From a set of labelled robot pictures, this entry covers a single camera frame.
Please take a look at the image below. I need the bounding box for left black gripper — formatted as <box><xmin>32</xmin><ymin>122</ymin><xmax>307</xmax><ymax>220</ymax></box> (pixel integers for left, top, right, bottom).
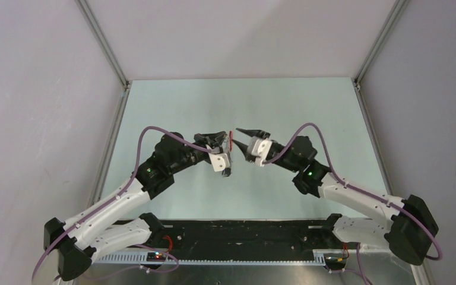
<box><xmin>169</xmin><ymin>132</ymin><xmax>226</xmax><ymax>175</ymax></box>

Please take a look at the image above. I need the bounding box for black key tag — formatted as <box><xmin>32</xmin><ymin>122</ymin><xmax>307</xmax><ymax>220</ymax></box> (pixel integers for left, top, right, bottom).
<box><xmin>221</xmin><ymin>167</ymin><xmax>232</xmax><ymax>178</ymax></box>

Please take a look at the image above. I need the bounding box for steel key holder red handle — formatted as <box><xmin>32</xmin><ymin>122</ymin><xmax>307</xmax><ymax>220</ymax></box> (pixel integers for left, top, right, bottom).
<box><xmin>227</xmin><ymin>130</ymin><xmax>233</xmax><ymax>153</ymax></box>

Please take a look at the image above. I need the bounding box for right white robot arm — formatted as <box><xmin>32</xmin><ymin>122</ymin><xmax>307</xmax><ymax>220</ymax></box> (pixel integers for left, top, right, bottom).
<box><xmin>229</xmin><ymin>129</ymin><xmax>442</xmax><ymax>266</ymax></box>

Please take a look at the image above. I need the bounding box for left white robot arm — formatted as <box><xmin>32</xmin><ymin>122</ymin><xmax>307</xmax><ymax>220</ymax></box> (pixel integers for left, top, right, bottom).
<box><xmin>33</xmin><ymin>126</ymin><xmax>231</xmax><ymax>281</ymax></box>

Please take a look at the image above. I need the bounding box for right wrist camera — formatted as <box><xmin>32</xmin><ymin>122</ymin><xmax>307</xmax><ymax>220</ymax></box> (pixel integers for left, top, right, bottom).
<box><xmin>248</xmin><ymin>137</ymin><xmax>273</xmax><ymax>167</ymax></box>

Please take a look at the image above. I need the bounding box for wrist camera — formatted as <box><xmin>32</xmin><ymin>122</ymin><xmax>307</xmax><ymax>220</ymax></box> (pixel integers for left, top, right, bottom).
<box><xmin>248</xmin><ymin>137</ymin><xmax>273</xmax><ymax>167</ymax></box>
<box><xmin>208</xmin><ymin>153</ymin><xmax>231</xmax><ymax>172</ymax></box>

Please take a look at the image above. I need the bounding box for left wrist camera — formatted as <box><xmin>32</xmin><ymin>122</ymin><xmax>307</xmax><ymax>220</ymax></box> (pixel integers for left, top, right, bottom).
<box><xmin>208</xmin><ymin>153</ymin><xmax>231</xmax><ymax>172</ymax></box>

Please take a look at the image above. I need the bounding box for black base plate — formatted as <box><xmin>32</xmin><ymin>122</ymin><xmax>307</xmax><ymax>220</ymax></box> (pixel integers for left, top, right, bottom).
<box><xmin>144</xmin><ymin>220</ymin><xmax>343</xmax><ymax>262</ymax></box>

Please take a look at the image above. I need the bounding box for grey cable duct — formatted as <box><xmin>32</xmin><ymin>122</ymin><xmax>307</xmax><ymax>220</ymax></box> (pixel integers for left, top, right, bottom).
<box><xmin>94</xmin><ymin>252</ymin><xmax>327</xmax><ymax>266</ymax></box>

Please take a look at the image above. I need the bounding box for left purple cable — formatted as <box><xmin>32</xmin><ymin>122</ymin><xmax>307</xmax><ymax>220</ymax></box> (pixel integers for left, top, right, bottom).
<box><xmin>31</xmin><ymin>126</ymin><xmax>213</xmax><ymax>281</ymax></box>

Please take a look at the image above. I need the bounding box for purple cable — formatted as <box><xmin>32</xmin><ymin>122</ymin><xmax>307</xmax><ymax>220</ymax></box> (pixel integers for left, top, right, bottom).
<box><xmin>261</xmin><ymin>122</ymin><xmax>444</xmax><ymax>285</ymax></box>
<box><xmin>31</xmin><ymin>126</ymin><xmax>213</xmax><ymax>281</ymax></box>

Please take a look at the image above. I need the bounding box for left aluminium corner post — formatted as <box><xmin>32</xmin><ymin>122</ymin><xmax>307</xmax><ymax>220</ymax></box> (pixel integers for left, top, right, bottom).
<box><xmin>75</xmin><ymin>0</ymin><xmax>129</xmax><ymax>90</ymax></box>

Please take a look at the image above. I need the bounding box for aluminium corner post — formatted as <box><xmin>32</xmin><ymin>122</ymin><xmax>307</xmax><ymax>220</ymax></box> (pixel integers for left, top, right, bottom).
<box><xmin>75</xmin><ymin>0</ymin><xmax>129</xmax><ymax>90</ymax></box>
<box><xmin>353</xmin><ymin>0</ymin><xmax>409</xmax><ymax>90</ymax></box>

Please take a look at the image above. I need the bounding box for right aluminium corner post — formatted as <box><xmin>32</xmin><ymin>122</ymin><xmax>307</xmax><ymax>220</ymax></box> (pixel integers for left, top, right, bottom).
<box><xmin>353</xmin><ymin>0</ymin><xmax>409</xmax><ymax>90</ymax></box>

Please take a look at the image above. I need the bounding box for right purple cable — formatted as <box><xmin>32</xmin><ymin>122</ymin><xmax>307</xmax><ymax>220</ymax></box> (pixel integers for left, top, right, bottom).
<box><xmin>261</xmin><ymin>122</ymin><xmax>444</xmax><ymax>285</ymax></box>

